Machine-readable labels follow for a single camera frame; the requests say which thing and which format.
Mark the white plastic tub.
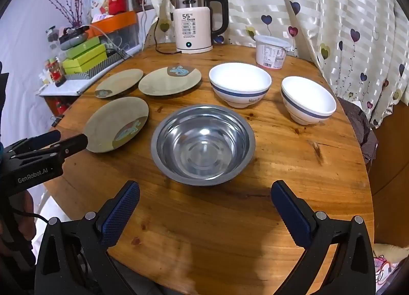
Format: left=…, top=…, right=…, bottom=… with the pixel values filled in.
left=255, top=35, right=292, bottom=68

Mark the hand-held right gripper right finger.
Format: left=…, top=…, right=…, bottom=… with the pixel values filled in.
left=271, top=180, right=377, bottom=295

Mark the orange box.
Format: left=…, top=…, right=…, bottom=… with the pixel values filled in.
left=91, top=11, right=139, bottom=34

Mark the small dark-capped bottle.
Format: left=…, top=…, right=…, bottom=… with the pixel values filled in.
left=45, top=26, right=60, bottom=49

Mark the black white striped box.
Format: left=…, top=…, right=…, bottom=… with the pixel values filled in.
left=65, top=50, right=128, bottom=81

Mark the pink patterned cloth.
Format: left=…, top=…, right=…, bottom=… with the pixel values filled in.
left=372, top=244, right=403, bottom=286

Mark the lime green box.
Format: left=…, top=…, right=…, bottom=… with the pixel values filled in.
left=62, top=49, right=107, bottom=74

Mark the dark green box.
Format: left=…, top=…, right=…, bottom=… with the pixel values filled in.
left=65, top=38, right=102, bottom=58

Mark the white shelf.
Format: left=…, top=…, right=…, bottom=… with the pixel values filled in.
left=38, top=76, right=99, bottom=96

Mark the clear storage box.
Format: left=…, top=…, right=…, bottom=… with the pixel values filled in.
left=102, top=23, right=144, bottom=57

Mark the grey handheld device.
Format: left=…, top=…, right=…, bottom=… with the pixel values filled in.
left=58, top=26, right=90, bottom=51

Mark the black kettle cord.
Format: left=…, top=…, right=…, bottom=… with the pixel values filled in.
left=155, top=17, right=183, bottom=56

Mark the red figurine jar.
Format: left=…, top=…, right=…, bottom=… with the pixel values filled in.
left=45, top=57, right=67, bottom=88

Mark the white bowl with blue stripe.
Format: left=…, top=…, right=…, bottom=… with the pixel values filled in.
left=280, top=76, right=337, bottom=126
left=209, top=62, right=272, bottom=109

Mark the person's left hand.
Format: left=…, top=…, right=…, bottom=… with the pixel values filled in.
left=16, top=193, right=37, bottom=248

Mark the stainless steel bowl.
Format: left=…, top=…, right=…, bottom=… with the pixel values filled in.
left=151, top=105, right=256, bottom=186

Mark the beige plate with blue motif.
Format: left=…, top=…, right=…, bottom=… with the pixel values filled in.
left=138, top=65, right=202, bottom=95
left=84, top=97, right=150, bottom=154
left=95, top=69, right=144, bottom=99

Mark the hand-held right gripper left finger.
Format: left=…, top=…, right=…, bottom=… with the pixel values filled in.
left=33, top=180, right=141, bottom=295

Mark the red container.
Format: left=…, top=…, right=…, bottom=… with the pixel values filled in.
left=43, top=95, right=69, bottom=116

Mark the white electric kettle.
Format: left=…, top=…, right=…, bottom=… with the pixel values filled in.
left=170, top=0, right=229, bottom=54

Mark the wooden cabinet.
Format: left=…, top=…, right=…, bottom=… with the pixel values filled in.
left=367, top=100, right=409, bottom=247

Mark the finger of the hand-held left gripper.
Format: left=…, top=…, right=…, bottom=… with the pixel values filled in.
left=6, top=130, right=62, bottom=155
left=48, top=134, right=89, bottom=163

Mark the brown patterned cloth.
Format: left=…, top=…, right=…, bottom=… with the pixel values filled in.
left=337, top=97, right=379, bottom=164

